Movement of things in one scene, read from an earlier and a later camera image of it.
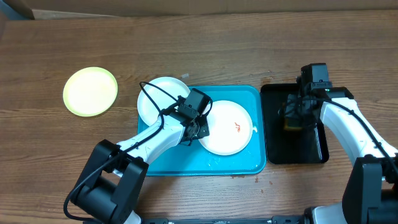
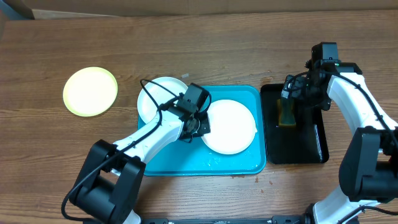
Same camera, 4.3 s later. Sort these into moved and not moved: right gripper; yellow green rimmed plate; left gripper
Moved: right gripper
Not moved: yellow green rimmed plate; left gripper
